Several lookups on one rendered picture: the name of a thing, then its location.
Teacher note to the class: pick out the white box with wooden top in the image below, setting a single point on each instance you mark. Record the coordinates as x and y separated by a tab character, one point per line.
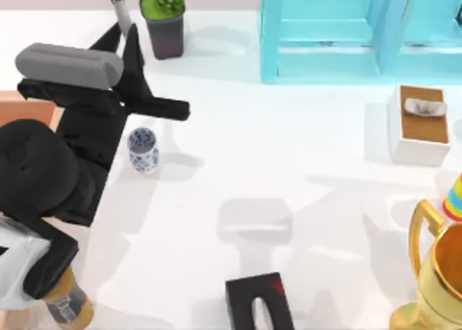
420	142

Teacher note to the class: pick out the gold trophy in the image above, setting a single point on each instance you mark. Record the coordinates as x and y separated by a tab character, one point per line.
440	272

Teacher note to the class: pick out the black box with slot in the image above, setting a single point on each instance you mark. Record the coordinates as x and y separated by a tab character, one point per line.
242	301

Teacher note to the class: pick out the stack of coloured rings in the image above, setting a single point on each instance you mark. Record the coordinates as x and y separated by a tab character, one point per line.
454	200

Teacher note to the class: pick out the grey crumpled tissue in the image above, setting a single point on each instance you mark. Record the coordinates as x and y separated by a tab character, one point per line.
426	108

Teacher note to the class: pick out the brown bottle with grey label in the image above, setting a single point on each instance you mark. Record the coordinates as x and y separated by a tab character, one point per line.
74	303

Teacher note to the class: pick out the green succulent in dark pot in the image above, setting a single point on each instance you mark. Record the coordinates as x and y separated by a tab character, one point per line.
166	26

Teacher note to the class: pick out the grey bottle with black label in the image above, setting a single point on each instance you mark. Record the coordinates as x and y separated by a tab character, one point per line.
121	14

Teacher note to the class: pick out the light blue rack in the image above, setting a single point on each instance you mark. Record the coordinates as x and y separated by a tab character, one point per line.
325	34

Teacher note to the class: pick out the shallow salmon-coloured box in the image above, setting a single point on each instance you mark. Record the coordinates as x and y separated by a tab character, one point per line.
21	109

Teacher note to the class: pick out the blue and white patterned cup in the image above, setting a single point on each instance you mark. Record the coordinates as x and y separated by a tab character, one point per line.
143	153

